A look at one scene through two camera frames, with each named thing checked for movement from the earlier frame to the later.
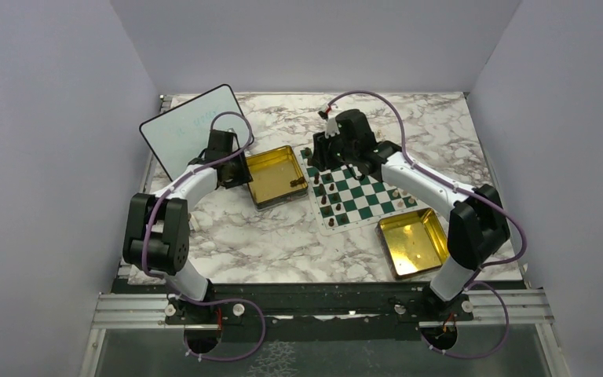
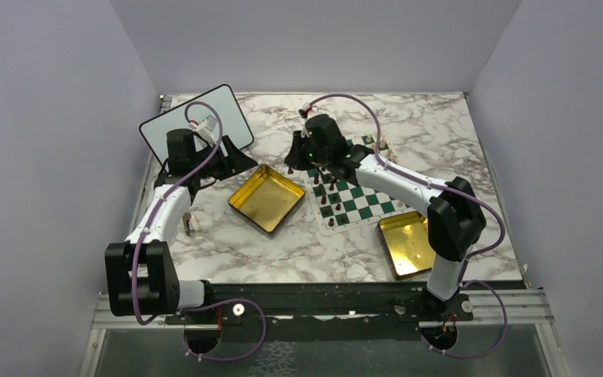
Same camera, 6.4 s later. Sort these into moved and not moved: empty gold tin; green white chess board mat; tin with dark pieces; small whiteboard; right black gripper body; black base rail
Moved: right black gripper body; tin with dark pieces
Not moved: black base rail; green white chess board mat; empty gold tin; small whiteboard
